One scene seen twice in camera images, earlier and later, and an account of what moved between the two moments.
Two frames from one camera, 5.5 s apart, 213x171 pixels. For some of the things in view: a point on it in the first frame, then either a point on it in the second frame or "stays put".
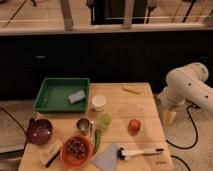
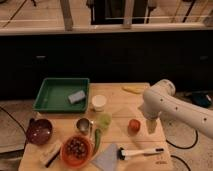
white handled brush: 123,153 stays put
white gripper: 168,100 -> 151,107
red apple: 134,126 stays put
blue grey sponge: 74,97 stays put
